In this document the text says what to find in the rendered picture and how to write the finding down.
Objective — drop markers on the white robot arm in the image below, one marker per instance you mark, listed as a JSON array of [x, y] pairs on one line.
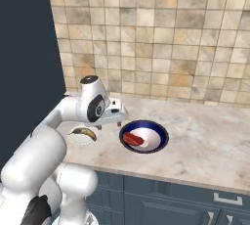
[[39, 150]]

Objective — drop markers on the small white plate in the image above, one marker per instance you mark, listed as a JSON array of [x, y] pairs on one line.
[[81, 136]]

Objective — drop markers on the yellow brown banana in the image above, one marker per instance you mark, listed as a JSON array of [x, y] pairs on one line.
[[85, 132]]

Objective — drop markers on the blue grey cupboard door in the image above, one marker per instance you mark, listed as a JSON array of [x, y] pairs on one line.
[[237, 217], [169, 210]]

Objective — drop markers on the blue grey cupboard panel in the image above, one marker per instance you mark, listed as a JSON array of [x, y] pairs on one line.
[[105, 196]]

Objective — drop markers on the blue grey drawer front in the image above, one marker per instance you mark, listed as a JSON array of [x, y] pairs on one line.
[[182, 192]]

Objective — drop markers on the dark navy tall cabinet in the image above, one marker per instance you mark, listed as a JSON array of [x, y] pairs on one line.
[[27, 66]]

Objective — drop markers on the blue rimmed white bowl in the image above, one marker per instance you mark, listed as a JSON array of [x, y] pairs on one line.
[[144, 136]]

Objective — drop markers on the red steak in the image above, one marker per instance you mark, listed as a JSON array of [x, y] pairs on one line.
[[133, 139]]

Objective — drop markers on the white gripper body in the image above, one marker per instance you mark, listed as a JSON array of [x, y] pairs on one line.
[[114, 115]]

